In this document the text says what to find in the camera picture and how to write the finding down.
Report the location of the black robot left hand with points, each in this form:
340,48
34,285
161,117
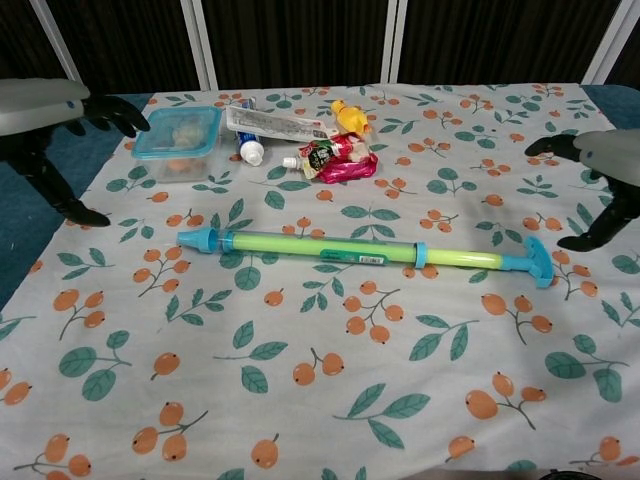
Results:
50,180

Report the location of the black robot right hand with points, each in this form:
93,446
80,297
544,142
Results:
607,222

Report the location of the blue green water pump toy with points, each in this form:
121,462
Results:
320,250

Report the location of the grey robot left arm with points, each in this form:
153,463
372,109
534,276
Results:
35,106

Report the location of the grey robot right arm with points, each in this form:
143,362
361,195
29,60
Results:
612,152

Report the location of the clear container with blue lid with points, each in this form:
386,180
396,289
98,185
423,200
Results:
175,142

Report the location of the white blue toothpaste tube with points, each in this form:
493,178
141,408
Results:
248,147

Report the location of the black round robot part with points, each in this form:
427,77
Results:
575,475

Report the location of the pink snack packet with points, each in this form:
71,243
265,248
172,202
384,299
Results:
352,167

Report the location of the spouted drink pouch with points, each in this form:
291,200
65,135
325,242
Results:
315,160

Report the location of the yellow duck toy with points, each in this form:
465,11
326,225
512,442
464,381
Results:
350,117

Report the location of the fruit and leaf print tablecloth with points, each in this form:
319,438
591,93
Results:
320,350

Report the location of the white slanted frame post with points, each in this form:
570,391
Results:
60,47
612,42

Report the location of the white upright frame post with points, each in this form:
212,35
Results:
394,40
200,45

